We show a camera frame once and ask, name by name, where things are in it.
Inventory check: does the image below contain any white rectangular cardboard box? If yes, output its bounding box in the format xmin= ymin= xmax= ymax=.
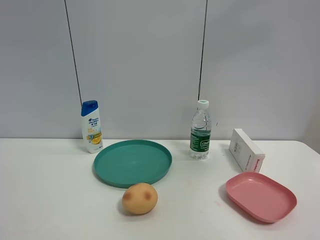
xmin=229 ymin=128 xmax=266 ymax=173

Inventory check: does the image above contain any pink rectangular plastic tray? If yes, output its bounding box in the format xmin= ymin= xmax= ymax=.
xmin=225 ymin=172 xmax=297 ymax=224

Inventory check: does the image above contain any yellow-orange toy fruit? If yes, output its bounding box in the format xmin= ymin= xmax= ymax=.
xmin=121 ymin=183 xmax=158 ymax=215

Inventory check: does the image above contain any round teal plastic plate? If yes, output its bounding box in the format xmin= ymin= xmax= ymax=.
xmin=93 ymin=139 xmax=173 ymax=189

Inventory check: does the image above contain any clear water bottle green label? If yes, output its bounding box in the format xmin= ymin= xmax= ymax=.
xmin=189 ymin=100 xmax=212 ymax=160

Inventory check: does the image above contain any white blue shampoo bottle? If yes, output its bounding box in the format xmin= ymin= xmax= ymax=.
xmin=81 ymin=100 xmax=103 ymax=154

